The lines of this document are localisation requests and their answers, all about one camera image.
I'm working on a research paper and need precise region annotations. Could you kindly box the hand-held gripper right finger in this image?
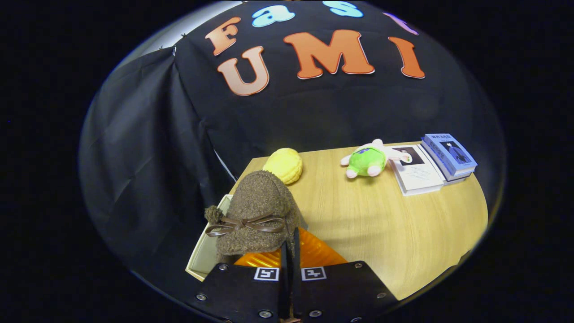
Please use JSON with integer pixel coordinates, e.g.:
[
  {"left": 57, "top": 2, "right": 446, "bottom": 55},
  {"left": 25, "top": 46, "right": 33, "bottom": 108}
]
[{"left": 292, "top": 227, "right": 400, "bottom": 323}]

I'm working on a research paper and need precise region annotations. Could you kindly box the brown fuzzy shoe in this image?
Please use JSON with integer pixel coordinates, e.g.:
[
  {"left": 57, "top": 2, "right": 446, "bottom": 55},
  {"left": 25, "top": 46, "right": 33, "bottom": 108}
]
[{"left": 204, "top": 170, "right": 302, "bottom": 264}]

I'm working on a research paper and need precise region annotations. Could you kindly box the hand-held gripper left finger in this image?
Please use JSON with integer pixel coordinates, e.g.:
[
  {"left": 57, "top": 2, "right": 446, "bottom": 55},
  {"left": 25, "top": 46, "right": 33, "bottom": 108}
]
[{"left": 194, "top": 242, "right": 292, "bottom": 323}]

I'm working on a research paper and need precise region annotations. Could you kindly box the green and pink plush toy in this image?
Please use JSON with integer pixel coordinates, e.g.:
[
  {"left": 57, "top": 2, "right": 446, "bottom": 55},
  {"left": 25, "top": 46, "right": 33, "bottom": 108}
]
[{"left": 339, "top": 139, "right": 413, "bottom": 179}]

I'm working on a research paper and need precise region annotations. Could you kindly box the grey fabric storage box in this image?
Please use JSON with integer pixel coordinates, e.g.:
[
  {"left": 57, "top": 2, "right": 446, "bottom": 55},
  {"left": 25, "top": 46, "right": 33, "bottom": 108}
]
[{"left": 186, "top": 194, "right": 235, "bottom": 282}]

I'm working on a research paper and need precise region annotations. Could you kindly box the white cover book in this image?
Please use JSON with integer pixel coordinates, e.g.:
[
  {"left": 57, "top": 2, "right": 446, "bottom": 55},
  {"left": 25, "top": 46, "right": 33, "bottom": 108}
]
[{"left": 389, "top": 144, "right": 446, "bottom": 197}]

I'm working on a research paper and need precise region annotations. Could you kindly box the black backdrop cloth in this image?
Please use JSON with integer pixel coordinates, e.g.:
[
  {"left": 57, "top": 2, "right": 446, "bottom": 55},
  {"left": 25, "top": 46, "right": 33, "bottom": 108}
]
[{"left": 78, "top": 0, "right": 507, "bottom": 288}]

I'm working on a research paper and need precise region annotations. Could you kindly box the blue cover book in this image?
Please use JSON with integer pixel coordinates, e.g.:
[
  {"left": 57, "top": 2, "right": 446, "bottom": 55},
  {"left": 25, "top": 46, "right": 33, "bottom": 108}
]
[{"left": 422, "top": 133, "right": 478, "bottom": 176}]

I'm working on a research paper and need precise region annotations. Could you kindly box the yellow round plush toy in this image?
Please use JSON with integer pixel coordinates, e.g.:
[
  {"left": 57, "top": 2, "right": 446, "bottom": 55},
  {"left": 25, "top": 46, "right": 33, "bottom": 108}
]
[{"left": 263, "top": 148, "right": 304, "bottom": 185}]

